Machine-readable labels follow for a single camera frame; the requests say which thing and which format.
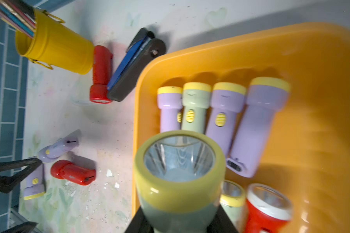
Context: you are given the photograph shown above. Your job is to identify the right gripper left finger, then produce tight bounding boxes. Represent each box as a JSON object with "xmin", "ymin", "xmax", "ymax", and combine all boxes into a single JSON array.
[{"xmin": 125, "ymin": 207, "xmax": 153, "ymax": 233}]

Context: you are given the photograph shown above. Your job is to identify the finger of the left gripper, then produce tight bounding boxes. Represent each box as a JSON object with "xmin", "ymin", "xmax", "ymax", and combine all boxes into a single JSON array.
[
  {"xmin": 0, "ymin": 158, "xmax": 42, "ymax": 194},
  {"xmin": 3, "ymin": 221, "xmax": 37, "ymax": 233}
]

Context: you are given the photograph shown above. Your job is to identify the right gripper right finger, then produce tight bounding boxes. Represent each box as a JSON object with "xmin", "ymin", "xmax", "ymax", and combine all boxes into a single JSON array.
[{"xmin": 207, "ymin": 205, "xmax": 239, "ymax": 233}]

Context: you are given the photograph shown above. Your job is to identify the red flashlight white rim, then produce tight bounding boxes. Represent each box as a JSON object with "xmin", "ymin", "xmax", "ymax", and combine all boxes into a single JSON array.
[{"xmin": 245, "ymin": 183, "xmax": 294, "ymax": 233}]

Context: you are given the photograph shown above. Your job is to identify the purple flashlight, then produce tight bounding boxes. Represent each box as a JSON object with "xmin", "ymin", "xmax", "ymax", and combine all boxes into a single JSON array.
[
  {"xmin": 38, "ymin": 129, "xmax": 82, "ymax": 163},
  {"xmin": 206, "ymin": 82, "xmax": 247, "ymax": 157},
  {"xmin": 157, "ymin": 86, "xmax": 183, "ymax": 133},
  {"xmin": 227, "ymin": 77, "xmax": 291, "ymax": 178},
  {"xmin": 23, "ymin": 163, "xmax": 46, "ymax": 201}
]

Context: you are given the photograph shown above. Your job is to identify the green flashlight yellow button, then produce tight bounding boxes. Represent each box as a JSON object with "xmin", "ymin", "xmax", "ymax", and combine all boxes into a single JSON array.
[{"xmin": 181, "ymin": 82, "xmax": 212, "ymax": 134}]

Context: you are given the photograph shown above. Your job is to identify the small red flashlight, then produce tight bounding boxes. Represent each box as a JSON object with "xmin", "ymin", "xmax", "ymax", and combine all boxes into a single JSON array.
[{"xmin": 89, "ymin": 45, "xmax": 113, "ymax": 104}]

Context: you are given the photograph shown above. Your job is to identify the yellow plastic tray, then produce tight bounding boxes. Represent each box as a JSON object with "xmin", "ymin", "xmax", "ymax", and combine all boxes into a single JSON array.
[{"xmin": 133, "ymin": 22, "xmax": 350, "ymax": 233}]

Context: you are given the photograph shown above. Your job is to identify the yellow pen cup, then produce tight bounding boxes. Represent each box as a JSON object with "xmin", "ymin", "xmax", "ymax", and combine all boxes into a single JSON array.
[{"xmin": 15, "ymin": 10, "xmax": 94, "ymax": 75}]

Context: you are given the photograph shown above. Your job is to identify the pens in cup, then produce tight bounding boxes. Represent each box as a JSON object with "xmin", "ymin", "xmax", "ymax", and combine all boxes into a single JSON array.
[{"xmin": 0, "ymin": 1, "xmax": 37, "ymax": 39}]

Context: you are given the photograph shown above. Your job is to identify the blue black stapler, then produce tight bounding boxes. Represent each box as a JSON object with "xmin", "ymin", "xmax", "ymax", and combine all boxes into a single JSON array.
[{"xmin": 107, "ymin": 28, "xmax": 167, "ymax": 102}]

